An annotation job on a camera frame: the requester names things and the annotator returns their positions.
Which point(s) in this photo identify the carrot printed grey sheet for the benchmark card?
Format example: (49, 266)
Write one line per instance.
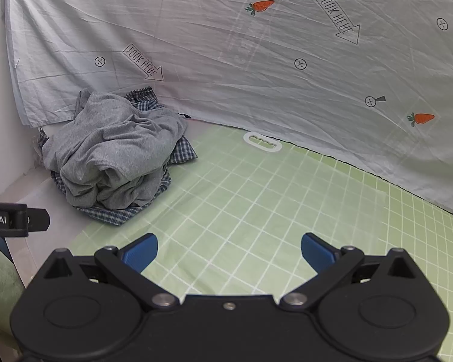
(230, 56)

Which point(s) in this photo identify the blue checked shirt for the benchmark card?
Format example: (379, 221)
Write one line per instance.
(113, 217)

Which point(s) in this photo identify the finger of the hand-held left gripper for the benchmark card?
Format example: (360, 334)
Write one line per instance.
(37, 218)

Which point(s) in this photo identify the green checked mat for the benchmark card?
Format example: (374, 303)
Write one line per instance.
(268, 203)

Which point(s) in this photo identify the grey zip hoodie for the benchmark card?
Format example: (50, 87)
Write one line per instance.
(109, 147)

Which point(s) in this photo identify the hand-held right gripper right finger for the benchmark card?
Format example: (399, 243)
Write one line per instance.
(317, 253)

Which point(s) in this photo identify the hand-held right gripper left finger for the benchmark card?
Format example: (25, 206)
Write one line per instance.
(143, 252)

